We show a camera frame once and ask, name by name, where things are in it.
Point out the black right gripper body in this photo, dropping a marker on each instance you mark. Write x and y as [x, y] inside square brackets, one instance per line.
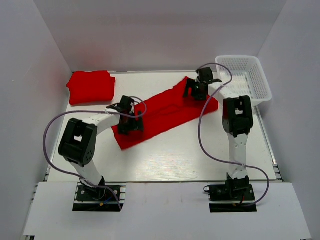
[195, 88]

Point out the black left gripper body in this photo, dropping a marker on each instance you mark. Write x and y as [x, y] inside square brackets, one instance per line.
[130, 125]

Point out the red t shirt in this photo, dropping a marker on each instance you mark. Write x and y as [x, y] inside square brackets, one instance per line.
[91, 87]
[165, 111]

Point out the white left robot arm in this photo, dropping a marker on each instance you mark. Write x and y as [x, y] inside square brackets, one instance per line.
[78, 142]

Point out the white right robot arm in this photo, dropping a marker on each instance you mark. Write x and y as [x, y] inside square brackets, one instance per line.
[237, 116]

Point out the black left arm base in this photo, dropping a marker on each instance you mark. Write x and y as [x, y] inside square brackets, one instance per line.
[88, 194]

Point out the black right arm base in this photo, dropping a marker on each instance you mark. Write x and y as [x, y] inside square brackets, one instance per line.
[220, 193]

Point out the white plastic mesh basket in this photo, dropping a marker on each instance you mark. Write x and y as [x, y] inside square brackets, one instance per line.
[247, 74]

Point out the red folded t shirt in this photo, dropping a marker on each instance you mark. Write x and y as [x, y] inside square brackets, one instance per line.
[91, 87]

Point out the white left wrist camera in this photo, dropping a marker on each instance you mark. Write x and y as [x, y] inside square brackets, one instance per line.
[137, 106]

